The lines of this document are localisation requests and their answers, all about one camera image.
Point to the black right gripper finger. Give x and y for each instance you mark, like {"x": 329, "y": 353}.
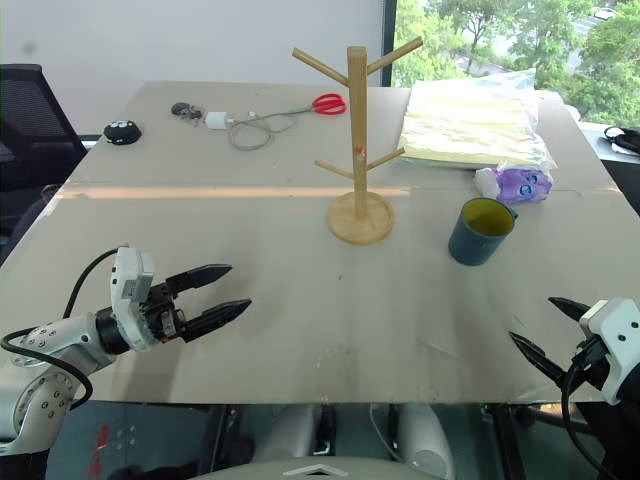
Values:
{"x": 570, "y": 307}
{"x": 540, "y": 361}

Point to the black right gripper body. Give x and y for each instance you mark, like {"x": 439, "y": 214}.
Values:
{"x": 590, "y": 365}

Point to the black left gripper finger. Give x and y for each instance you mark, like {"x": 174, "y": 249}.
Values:
{"x": 217, "y": 316}
{"x": 202, "y": 276}

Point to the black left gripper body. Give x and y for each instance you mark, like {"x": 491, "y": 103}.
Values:
{"x": 160, "y": 315}

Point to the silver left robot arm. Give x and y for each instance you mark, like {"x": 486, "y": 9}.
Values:
{"x": 60, "y": 340}

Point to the dark teal mug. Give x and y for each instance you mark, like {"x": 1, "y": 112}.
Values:
{"x": 470, "y": 247}

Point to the wooden mug tree stand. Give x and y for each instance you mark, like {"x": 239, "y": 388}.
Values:
{"x": 357, "y": 150}

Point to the purple tissue pack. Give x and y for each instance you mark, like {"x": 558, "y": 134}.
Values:
{"x": 520, "y": 185}

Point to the white rounded leg shell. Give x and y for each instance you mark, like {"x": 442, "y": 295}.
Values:
{"x": 425, "y": 435}

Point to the white charger plug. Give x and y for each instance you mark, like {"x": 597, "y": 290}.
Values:
{"x": 216, "y": 120}

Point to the black round device white buttons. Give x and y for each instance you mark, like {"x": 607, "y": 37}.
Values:
{"x": 125, "y": 135}

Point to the small black key bundle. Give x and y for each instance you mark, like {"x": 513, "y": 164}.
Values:
{"x": 181, "y": 108}

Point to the black headset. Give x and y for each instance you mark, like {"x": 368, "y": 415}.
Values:
{"x": 625, "y": 142}

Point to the grey robot torso top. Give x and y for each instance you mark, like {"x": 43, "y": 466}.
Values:
{"x": 320, "y": 470}

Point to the yellow sheets in plastic bag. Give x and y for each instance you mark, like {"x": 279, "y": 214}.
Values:
{"x": 465, "y": 125}

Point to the black office chair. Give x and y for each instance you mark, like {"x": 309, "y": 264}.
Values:
{"x": 30, "y": 115}

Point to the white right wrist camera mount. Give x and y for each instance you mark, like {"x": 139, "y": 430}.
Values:
{"x": 620, "y": 340}

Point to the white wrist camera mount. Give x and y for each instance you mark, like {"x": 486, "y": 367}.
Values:
{"x": 127, "y": 280}
{"x": 620, "y": 340}

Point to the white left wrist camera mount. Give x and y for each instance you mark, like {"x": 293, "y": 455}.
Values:
{"x": 127, "y": 280}

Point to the black window frame post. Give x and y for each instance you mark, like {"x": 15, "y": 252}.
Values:
{"x": 389, "y": 45}

